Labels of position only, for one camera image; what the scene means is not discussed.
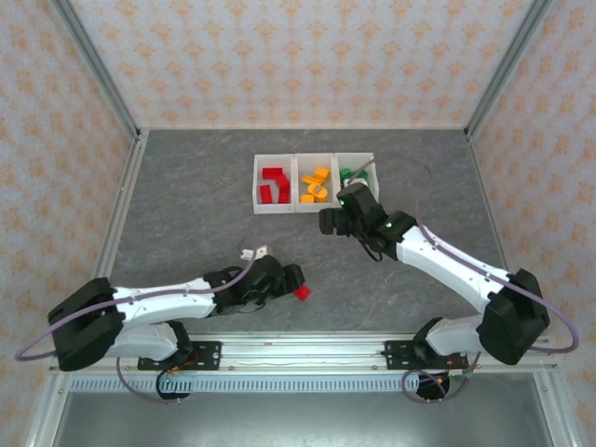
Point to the small green lego brick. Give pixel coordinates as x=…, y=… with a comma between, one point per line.
x=347, y=174

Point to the grey metal sheet panel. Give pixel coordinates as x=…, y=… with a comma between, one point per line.
x=298, y=419

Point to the aluminium corner post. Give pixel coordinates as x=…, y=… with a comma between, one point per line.
x=98, y=70
x=510, y=70

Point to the aluminium side rail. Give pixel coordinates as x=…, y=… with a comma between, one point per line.
x=489, y=195
x=116, y=223

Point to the white plastic bin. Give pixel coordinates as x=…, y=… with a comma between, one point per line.
x=274, y=207
x=316, y=160
x=354, y=159

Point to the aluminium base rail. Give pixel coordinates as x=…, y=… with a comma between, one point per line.
x=302, y=349

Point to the long orange lego brick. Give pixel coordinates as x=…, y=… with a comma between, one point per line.
x=322, y=174

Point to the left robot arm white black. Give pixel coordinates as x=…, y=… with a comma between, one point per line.
x=158, y=302

